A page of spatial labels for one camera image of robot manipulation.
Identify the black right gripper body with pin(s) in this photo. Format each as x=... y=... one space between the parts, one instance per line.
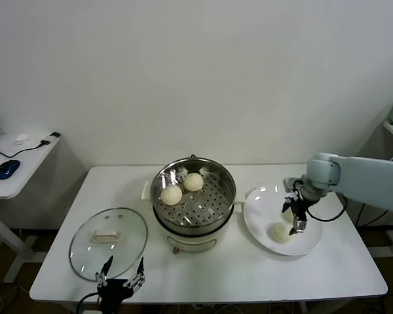
x=303 y=204

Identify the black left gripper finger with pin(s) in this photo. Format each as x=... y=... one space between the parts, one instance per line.
x=103 y=274
x=137 y=279

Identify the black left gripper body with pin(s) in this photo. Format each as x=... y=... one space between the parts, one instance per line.
x=111 y=291

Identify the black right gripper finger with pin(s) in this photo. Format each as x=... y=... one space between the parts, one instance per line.
x=287 y=204
x=299 y=225

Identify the white steamed baozi bun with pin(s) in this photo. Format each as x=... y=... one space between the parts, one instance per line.
x=171 y=195
x=286 y=217
x=193 y=182
x=279 y=233

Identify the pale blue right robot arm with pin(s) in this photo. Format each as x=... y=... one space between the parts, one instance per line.
x=363 y=176

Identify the stainless steel steamer basket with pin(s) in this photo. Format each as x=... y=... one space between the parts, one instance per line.
x=209 y=206

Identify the white round plate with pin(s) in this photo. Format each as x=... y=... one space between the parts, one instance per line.
x=262 y=216

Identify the white side table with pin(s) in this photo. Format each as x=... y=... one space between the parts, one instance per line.
x=19 y=183

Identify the blue computer mouse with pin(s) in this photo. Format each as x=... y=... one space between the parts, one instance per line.
x=7 y=169

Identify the white crumpled tissue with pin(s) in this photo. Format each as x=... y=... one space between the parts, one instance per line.
x=23 y=138

